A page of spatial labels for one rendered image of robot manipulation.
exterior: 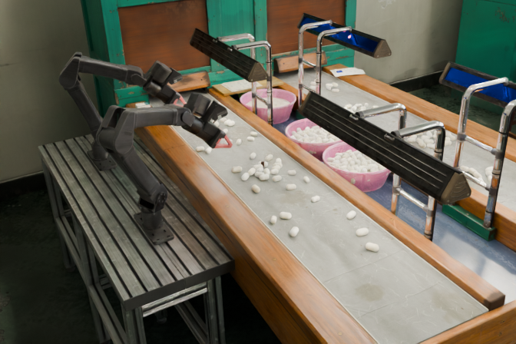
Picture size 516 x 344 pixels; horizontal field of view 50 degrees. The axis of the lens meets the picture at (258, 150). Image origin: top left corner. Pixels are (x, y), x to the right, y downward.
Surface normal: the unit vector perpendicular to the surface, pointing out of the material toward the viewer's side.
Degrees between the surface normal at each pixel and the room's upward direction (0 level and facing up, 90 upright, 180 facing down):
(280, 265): 0
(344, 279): 0
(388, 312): 0
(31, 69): 90
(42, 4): 90
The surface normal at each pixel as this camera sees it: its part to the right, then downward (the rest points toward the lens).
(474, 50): -0.86, 0.25
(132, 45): 0.45, 0.37
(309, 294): -0.04, -0.90
